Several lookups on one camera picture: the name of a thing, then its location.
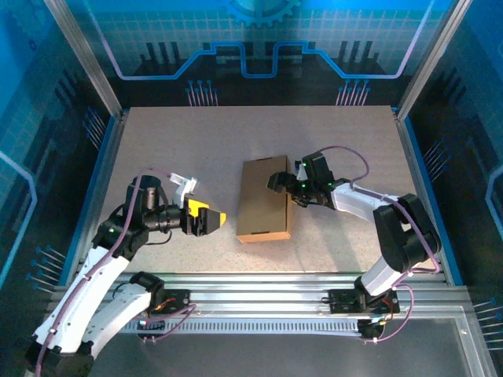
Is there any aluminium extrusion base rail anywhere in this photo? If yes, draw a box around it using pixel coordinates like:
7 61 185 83
49 272 472 317

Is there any aluminium table side rail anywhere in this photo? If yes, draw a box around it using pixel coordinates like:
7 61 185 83
72 112 129 286

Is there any slotted grey cable duct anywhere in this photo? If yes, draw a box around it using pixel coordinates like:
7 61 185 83
117 318 366 335

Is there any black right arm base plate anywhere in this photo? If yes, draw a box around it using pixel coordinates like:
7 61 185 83
327 288 401 315

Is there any aluminium framed dark panel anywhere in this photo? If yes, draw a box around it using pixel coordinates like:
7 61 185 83
23 308 498 377

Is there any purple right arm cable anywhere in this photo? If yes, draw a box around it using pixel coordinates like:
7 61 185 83
314 145 441 345

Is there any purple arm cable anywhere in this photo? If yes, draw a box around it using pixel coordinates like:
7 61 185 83
314 145 441 345
34 167 197 377

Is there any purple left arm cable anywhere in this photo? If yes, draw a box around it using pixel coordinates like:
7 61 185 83
34 167 197 377

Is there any small black connector block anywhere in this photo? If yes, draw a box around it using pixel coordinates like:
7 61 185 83
135 316 167 342
359 318 385 343

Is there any blue table edge strip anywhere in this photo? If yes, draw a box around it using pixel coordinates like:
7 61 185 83
402 112 465 287
58 113 119 287

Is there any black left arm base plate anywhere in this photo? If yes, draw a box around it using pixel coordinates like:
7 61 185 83
147 288 193 315

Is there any brown cardboard box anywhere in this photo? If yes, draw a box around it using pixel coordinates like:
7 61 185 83
235 155 296 244

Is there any aluminium frame post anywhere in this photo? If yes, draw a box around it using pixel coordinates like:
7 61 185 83
394 0 475 121
42 0 129 119

